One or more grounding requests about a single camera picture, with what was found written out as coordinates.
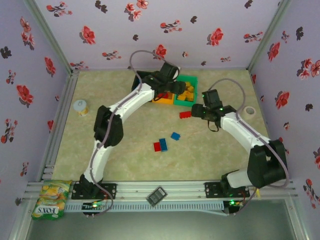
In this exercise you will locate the yellow lego brick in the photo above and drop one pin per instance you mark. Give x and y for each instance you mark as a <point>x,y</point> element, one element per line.
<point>186,94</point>
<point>180,98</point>
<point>188,85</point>
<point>190,98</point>
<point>191,89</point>

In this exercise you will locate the red lego brick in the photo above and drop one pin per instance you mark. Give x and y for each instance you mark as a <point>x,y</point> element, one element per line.
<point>157,147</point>
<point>185,114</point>

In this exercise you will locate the blue lego brick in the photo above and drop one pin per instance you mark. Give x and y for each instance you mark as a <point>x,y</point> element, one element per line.
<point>163,145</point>
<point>175,136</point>

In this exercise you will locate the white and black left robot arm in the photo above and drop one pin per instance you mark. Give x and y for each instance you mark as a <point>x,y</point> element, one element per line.
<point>130,100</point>

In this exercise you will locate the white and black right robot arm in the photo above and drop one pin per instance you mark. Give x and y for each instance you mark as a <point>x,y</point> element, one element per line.
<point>240,130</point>

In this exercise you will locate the green plastic container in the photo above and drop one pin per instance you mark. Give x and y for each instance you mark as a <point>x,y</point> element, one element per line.
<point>192,79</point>

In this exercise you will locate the black plastic container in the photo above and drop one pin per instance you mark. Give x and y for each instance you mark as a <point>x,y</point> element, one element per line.
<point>136,81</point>

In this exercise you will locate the beige tape roll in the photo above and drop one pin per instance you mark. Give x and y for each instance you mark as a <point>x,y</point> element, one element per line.
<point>246,111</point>

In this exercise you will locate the small black electronic device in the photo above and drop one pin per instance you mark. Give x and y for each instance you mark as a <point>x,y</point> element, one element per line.
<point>156,195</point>

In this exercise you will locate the right controller board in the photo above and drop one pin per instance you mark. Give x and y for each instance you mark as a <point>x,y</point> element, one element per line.
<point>233,203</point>

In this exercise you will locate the controller board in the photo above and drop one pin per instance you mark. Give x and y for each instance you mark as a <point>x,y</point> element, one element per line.
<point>233,203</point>
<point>93,206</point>

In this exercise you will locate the yellow pen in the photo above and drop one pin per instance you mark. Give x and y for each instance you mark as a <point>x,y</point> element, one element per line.
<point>257,194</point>

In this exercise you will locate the grey metal panel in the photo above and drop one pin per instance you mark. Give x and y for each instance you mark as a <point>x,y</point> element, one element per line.
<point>160,226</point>

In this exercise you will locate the left controller board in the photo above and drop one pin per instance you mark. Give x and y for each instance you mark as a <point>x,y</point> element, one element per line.
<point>93,206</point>

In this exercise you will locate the green yellow candy bag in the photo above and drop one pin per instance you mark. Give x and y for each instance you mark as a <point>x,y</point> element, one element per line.
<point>51,200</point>

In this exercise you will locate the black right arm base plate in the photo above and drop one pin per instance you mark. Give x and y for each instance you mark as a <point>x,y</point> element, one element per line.
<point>212,190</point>

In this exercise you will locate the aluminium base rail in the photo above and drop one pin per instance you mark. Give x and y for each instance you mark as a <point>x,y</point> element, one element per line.
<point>135,190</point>

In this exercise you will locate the aluminium frame post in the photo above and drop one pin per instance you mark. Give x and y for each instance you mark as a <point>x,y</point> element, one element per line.
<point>20,225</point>
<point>297,220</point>
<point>267,37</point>
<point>50,37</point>

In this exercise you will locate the aluminium side rail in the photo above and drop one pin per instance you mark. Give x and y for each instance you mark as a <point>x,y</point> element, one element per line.
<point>65,100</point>

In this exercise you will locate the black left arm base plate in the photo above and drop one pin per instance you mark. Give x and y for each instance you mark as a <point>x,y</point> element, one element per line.
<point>111,191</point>

